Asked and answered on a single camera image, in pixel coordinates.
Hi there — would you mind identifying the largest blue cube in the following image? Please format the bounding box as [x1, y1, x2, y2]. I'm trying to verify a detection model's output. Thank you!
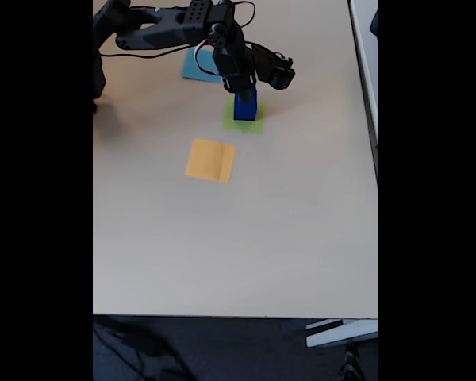
[233, 89, 259, 121]

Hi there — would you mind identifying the green paper square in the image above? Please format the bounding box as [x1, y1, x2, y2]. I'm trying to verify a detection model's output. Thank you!
[221, 97, 266, 135]

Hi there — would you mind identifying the blue paper square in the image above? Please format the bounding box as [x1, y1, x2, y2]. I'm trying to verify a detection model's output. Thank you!
[181, 47, 223, 84]

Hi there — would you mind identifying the orange paper square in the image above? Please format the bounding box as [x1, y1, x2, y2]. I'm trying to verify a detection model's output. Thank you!
[185, 137, 237, 184]

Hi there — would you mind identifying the white table foot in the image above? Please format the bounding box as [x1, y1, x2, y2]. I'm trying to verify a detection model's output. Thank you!
[305, 318, 379, 349]

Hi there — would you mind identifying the black camera box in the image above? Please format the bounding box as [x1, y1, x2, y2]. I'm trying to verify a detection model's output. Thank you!
[253, 43, 297, 91]

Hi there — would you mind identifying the black camera cable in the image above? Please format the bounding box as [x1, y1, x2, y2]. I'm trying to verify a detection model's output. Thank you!
[101, 1, 293, 76]

